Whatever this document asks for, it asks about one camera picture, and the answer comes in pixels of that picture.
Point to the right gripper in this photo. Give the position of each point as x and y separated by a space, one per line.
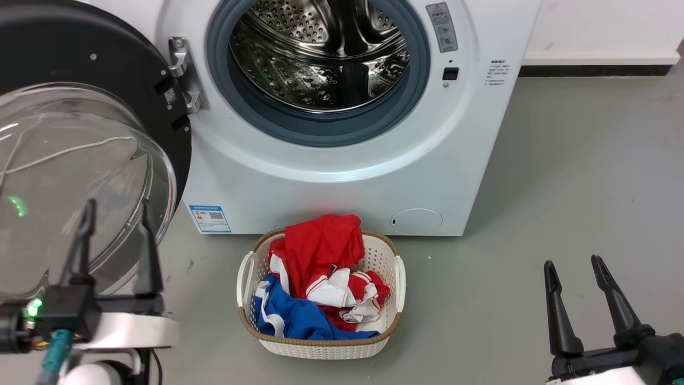
641 363

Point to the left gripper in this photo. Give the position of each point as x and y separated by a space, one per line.
69 310

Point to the round black glass washer door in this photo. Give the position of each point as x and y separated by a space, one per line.
107 48

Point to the white front-load washing machine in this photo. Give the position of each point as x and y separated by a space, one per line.
320 198

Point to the blue energy label sticker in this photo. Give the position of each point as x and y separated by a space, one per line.
209 219

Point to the blue and white garment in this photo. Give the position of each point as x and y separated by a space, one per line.
294 318

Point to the red and white garment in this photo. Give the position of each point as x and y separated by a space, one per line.
315 246

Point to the round white filter cover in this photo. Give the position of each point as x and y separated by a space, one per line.
417 221

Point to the white plastic laundry basket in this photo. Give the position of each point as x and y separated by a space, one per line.
320 350

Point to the stainless steel washer drum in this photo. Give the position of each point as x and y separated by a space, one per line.
278 64

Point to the small printed text sticker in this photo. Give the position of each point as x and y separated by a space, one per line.
497 73

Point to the grey warning sticker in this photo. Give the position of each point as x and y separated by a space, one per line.
442 27

